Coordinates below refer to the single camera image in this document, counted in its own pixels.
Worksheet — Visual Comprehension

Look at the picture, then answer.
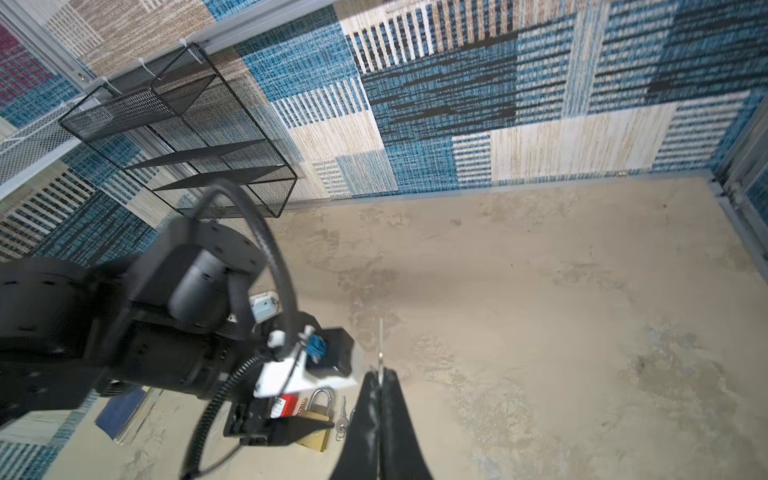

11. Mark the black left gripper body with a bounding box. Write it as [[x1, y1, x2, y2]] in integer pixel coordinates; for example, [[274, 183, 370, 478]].
[[223, 399, 315, 447]]

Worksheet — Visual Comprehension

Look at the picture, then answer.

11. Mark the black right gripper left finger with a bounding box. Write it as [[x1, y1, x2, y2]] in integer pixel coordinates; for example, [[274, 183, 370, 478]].
[[330, 372, 381, 480]]

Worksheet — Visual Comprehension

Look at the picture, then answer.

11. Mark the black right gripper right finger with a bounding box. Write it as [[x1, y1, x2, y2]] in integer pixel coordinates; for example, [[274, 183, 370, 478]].
[[379, 368, 433, 479]]

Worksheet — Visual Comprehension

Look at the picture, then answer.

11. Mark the red padlock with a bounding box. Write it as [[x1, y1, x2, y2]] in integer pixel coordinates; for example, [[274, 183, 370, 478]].
[[270, 394, 299, 419]]

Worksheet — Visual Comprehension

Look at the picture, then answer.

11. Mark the brass padlock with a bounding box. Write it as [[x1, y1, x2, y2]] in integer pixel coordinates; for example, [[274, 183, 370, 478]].
[[296, 387, 335, 453]]

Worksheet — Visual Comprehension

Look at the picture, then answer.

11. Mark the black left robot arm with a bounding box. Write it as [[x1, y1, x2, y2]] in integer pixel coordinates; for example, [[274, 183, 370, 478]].
[[1, 180, 329, 479]]

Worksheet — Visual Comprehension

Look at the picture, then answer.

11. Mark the blue book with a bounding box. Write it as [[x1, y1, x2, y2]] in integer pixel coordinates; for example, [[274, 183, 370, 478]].
[[95, 388, 148, 441]]

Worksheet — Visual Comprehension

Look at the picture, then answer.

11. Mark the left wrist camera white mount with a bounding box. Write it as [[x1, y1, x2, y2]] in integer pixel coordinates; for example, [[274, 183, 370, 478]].
[[253, 327, 365, 398]]

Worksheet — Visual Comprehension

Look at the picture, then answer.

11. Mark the black wire mesh shelf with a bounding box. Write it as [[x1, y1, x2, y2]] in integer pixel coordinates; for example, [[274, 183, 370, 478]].
[[59, 43, 298, 218]]

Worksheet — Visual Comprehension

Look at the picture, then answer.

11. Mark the white wire mesh basket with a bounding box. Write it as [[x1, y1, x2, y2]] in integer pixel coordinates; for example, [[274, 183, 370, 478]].
[[1, 100, 80, 188]]

